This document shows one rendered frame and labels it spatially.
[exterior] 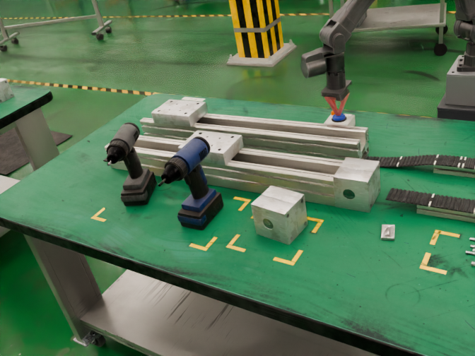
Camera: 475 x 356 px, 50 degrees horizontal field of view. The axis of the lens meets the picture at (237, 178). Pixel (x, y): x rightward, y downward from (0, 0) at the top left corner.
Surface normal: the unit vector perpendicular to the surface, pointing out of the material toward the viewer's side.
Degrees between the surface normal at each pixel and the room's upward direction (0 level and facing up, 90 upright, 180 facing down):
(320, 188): 90
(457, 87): 90
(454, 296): 0
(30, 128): 90
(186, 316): 0
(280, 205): 0
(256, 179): 90
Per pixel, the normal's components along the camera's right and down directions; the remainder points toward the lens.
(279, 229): -0.60, 0.51
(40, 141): 0.84, 0.16
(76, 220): -0.17, -0.83
